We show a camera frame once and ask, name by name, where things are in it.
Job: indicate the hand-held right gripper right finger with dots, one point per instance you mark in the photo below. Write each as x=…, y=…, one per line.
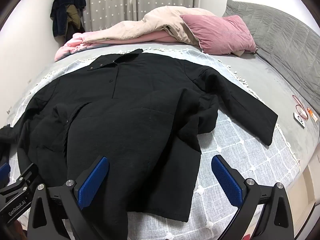
x=226, y=180

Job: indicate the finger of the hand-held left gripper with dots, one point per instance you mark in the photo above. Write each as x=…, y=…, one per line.
x=4, y=172

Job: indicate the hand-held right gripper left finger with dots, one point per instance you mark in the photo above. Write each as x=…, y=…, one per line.
x=93, y=180

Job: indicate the black coat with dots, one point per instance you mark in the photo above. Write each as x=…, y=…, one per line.
x=140, y=110

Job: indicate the white checked fringed throw blanket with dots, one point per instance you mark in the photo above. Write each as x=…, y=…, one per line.
x=237, y=160

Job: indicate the white small device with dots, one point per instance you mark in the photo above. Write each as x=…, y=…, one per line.
x=299, y=120

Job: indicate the small orange tube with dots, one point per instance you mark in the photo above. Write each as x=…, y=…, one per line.
x=311, y=113

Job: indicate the pink blanket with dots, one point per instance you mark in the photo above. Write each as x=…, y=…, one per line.
x=75, y=45

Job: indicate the pink pillow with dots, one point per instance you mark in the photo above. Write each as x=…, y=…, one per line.
x=220, y=33

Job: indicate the grey quilted headboard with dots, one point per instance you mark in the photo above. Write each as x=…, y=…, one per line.
x=280, y=35

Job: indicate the olive hanging garment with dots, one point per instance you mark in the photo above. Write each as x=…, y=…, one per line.
x=74, y=17

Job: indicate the beige duvet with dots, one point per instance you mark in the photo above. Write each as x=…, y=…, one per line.
x=155, y=22

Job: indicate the dark navy hanging jacket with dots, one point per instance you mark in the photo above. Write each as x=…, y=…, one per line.
x=62, y=10

